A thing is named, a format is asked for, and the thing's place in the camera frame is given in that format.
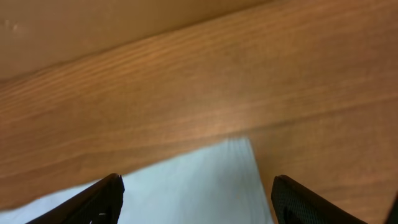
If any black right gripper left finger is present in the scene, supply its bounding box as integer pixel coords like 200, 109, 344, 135
27, 173, 125, 224

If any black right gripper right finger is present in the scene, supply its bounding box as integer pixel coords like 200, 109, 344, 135
271, 175, 364, 224

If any light blue printed t-shirt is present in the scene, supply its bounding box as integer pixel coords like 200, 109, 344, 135
0, 136, 275, 224

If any black garment at right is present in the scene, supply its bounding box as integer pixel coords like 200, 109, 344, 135
384, 196, 398, 224

